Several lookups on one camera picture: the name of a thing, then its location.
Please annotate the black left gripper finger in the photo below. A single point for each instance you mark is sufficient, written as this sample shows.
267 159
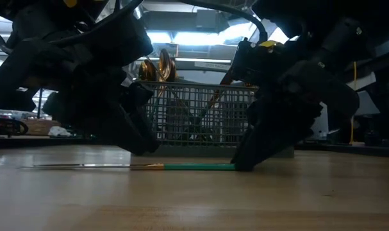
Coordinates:
101 122
138 94

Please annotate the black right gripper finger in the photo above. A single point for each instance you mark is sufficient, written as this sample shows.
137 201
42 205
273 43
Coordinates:
250 128
277 128

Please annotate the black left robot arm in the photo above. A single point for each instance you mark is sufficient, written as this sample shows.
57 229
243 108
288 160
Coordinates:
30 16

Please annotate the white board panel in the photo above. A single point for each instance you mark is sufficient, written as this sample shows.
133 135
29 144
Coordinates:
320 125

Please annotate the white crumpled cloth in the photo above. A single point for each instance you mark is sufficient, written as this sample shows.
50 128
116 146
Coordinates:
59 131

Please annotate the grey mesh cutlery basket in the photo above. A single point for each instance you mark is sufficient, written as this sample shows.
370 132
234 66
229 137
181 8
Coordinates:
197 151

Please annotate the woven wicker basket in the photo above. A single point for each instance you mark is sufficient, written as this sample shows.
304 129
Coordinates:
37 128

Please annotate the long ceiling light bar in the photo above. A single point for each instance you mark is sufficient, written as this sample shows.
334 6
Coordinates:
207 60

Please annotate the white angled panel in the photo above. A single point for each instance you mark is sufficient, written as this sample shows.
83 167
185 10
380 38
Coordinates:
368 104

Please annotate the black ceiling box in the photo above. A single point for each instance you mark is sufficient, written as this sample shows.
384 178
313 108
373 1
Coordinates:
208 19

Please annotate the black curved background equipment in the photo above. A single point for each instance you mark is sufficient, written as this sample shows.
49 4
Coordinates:
2 125

